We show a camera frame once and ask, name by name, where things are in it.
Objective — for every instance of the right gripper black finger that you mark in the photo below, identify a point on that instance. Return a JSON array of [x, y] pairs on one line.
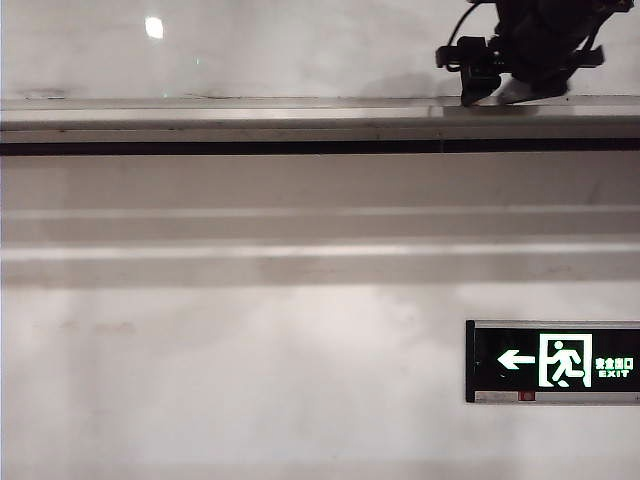
[[477, 87]]

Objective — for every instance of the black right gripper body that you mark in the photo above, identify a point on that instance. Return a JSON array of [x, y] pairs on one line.
[[545, 40]]

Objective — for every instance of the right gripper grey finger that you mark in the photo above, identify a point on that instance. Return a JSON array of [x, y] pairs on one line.
[[520, 92]]

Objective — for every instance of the aluminium whiteboard tray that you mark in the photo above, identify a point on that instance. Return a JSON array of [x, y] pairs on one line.
[[250, 120]]

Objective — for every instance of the glossy white whiteboard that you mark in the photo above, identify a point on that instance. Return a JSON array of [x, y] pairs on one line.
[[250, 50]]

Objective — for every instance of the green illuminated exit sign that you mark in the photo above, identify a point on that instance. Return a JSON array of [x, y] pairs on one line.
[[510, 360]]

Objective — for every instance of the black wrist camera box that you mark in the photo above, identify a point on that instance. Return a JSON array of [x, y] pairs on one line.
[[467, 52]]

